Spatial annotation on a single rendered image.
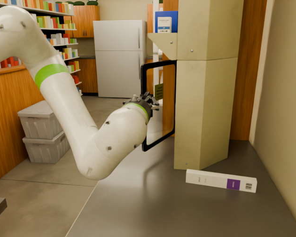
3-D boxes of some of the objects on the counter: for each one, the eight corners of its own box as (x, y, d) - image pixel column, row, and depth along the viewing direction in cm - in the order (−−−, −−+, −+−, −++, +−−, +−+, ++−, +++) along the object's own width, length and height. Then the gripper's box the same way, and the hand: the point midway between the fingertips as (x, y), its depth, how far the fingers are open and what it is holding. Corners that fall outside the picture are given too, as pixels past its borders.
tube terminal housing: (222, 142, 137) (237, -15, 113) (232, 173, 107) (255, -33, 82) (176, 139, 141) (181, -13, 116) (173, 169, 110) (179, -29, 86)
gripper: (157, 101, 76) (164, 86, 98) (115, 100, 78) (131, 85, 100) (157, 124, 78) (163, 105, 101) (116, 122, 80) (132, 103, 103)
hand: (146, 97), depth 97 cm, fingers closed
